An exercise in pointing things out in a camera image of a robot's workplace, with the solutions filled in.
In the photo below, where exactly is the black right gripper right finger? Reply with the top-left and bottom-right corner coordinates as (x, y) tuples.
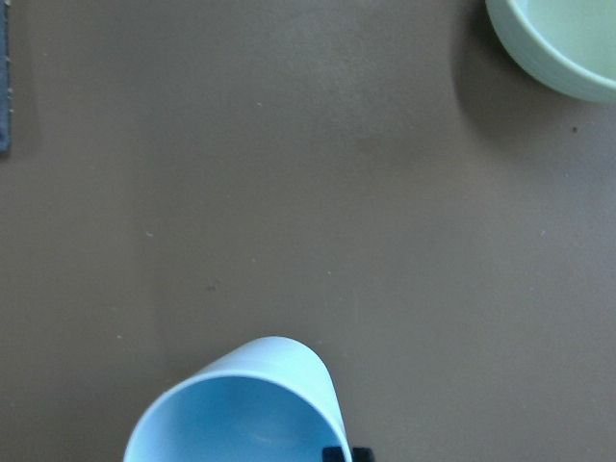
(351, 447), (373, 462)

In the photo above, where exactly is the blue cup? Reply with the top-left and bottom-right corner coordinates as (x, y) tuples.
(123, 336), (352, 461)

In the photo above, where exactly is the green bowl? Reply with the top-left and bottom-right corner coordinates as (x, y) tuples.
(485, 1), (615, 103)

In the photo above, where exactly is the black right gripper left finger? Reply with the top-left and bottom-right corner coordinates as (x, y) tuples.
(321, 447), (343, 462)

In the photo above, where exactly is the dark grey folded cloth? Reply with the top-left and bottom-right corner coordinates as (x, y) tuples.
(0, 0), (12, 154)

